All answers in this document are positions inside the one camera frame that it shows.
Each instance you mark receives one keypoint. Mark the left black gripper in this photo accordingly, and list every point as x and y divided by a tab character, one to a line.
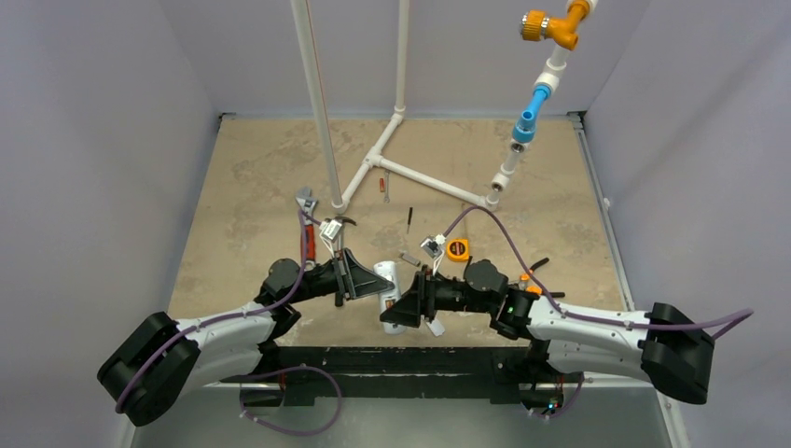
361	282

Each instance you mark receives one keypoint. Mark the white remote control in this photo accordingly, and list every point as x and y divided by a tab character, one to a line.
387	270

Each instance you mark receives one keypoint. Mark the white battery cover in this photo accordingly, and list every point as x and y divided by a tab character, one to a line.
435	327

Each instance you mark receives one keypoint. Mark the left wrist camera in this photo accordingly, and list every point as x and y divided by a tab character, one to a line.
331	234

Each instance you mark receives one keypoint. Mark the silver transceiver module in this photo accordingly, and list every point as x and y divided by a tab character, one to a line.
408	258

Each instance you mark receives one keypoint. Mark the black handled hammer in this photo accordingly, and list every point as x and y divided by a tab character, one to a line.
343	273

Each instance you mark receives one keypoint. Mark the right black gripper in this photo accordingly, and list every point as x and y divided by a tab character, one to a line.
425	296

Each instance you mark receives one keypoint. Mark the blue pipe fitting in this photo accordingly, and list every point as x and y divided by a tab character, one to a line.
525	127

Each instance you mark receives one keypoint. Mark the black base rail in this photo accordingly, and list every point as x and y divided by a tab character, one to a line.
498	375

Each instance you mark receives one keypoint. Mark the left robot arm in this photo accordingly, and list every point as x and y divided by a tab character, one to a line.
164	359

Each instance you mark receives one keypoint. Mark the yellow tape measure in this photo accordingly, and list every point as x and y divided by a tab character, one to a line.
458	250

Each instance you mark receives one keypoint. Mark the red adjustable wrench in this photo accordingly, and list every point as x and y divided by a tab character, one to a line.
307	203

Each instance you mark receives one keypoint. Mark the orange pipe valve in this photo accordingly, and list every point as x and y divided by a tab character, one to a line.
538	25

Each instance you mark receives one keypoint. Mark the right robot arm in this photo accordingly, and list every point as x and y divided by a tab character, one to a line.
659	347

